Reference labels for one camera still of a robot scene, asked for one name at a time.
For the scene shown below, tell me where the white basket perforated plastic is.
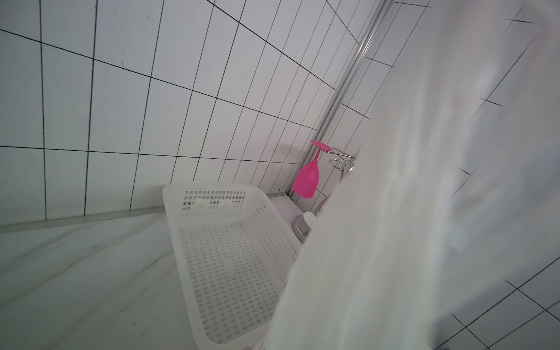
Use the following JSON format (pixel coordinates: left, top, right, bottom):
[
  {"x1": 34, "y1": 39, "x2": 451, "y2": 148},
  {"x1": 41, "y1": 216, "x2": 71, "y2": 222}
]
[{"x1": 163, "y1": 182, "x2": 302, "y2": 349}]

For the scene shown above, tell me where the pink wine glass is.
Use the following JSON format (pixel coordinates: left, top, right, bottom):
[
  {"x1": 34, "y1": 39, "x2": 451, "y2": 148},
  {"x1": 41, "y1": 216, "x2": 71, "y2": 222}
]
[{"x1": 292, "y1": 140, "x2": 332, "y2": 198}]

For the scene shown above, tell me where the metal glass rack stand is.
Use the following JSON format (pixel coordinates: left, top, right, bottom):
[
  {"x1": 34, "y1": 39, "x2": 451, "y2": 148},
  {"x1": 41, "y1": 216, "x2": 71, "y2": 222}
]
[{"x1": 292, "y1": 147, "x2": 358, "y2": 243}]

